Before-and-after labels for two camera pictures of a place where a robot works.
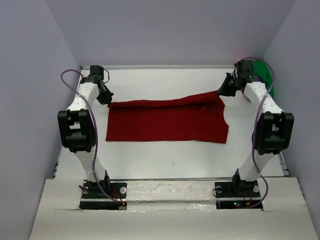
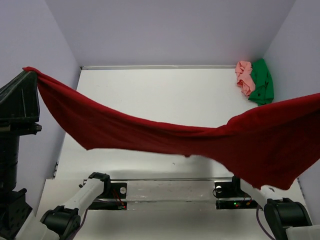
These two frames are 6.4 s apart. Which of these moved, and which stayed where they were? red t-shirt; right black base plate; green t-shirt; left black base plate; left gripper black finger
Moved: left gripper black finger; red t-shirt
Stayed: green t-shirt; left black base plate; right black base plate
